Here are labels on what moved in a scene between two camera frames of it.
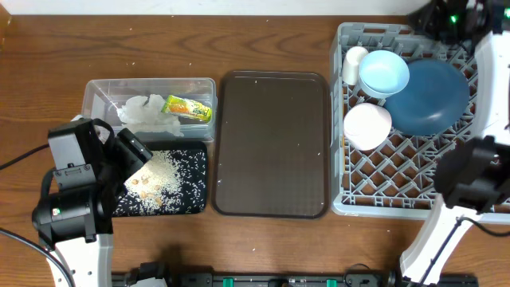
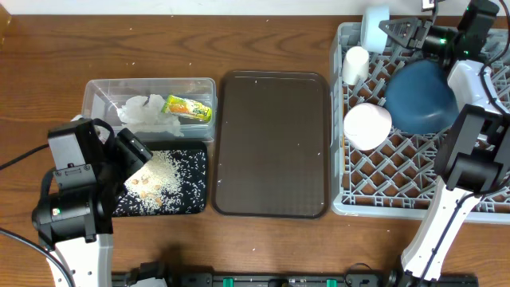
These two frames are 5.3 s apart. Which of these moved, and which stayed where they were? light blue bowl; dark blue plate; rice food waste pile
Moved: light blue bowl
Stayed: rice food waste pile; dark blue plate
